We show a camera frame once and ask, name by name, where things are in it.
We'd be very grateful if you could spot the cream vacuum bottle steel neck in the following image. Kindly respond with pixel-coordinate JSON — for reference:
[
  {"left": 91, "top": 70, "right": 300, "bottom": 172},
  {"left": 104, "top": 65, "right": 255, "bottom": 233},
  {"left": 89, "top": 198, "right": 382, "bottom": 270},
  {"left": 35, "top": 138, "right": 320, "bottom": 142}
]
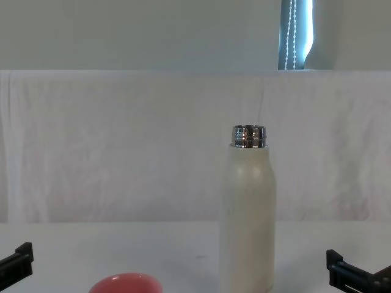
[{"left": 220, "top": 124, "right": 277, "bottom": 293}]

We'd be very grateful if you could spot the pink cup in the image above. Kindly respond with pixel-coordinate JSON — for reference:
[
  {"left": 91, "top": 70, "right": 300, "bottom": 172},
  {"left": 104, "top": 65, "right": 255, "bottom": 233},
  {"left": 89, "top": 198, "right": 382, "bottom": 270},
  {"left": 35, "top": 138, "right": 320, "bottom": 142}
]
[{"left": 88, "top": 272, "right": 164, "bottom": 293}]

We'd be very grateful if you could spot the white table cloth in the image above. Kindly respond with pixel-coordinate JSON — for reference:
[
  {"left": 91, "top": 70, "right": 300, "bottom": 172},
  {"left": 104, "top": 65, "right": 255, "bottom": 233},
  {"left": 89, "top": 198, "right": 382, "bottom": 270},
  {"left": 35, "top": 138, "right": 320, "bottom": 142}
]
[{"left": 0, "top": 220, "right": 391, "bottom": 293}]

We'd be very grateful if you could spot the wrinkled white curtain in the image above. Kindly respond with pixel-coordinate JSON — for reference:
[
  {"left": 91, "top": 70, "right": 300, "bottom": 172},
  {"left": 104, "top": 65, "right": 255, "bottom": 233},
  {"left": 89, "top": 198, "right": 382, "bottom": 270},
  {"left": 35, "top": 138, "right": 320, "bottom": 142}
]
[{"left": 0, "top": 69, "right": 391, "bottom": 223}]

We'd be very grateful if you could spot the smooth pale curtain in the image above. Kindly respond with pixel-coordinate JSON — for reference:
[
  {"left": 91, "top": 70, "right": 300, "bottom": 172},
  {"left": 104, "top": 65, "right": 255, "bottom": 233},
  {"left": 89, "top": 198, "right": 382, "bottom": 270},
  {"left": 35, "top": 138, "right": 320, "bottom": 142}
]
[
  {"left": 304, "top": 0, "right": 391, "bottom": 71},
  {"left": 0, "top": 0, "right": 283, "bottom": 73}
]

